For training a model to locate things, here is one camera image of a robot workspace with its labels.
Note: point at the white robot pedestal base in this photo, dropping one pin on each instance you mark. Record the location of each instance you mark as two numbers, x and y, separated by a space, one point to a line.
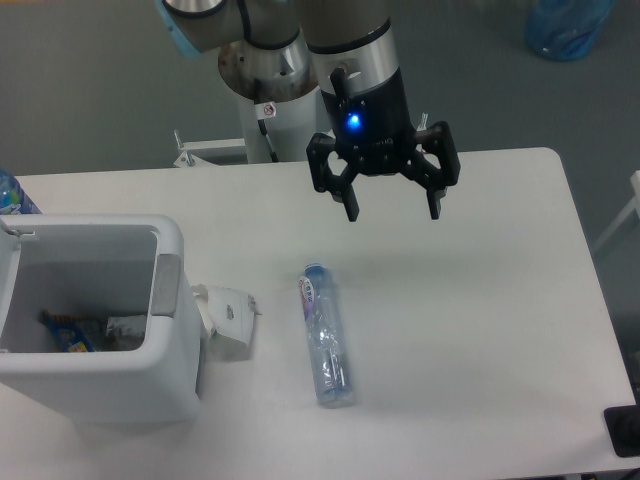
276 93

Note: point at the blue bottle at left edge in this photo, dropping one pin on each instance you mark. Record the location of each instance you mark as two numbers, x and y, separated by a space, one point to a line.
14 200

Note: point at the crumpled silver wrapper in bin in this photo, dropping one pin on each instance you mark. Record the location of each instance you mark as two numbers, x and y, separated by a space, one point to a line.
126 333

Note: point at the metal table clamp bolt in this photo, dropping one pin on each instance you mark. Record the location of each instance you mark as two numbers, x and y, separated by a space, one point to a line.
423 122

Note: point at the black device at table corner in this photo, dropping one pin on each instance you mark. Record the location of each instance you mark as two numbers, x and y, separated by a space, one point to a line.
623 426

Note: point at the white trash can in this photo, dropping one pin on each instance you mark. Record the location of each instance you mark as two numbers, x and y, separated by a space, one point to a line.
93 267

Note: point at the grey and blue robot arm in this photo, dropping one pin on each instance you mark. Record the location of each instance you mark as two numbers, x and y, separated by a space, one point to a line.
318 81

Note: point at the clear plastic water bottle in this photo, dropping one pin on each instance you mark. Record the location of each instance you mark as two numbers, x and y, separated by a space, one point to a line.
325 337

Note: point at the blue plastic bag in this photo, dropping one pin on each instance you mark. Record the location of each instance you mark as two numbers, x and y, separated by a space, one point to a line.
565 31

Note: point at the blue snack wrapper in bin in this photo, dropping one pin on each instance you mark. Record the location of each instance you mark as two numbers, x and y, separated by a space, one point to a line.
68 332

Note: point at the white frame at right edge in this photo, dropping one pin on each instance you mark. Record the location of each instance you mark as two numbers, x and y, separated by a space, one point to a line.
623 223

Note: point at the white paper box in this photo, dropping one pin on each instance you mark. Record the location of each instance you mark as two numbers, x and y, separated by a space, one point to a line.
228 317

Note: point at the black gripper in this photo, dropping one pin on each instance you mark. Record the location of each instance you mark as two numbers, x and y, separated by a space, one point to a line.
373 130

